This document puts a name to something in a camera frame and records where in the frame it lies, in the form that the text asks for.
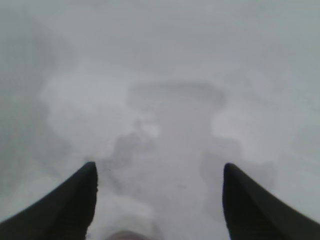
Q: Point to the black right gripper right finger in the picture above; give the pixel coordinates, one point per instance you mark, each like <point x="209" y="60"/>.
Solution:
<point x="250" y="215"/>

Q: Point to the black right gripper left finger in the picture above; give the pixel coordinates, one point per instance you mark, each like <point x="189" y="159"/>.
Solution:
<point x="62" y="212"/>

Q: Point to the pink peach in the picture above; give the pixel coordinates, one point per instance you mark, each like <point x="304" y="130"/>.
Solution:
<point x="130" y="236"/>

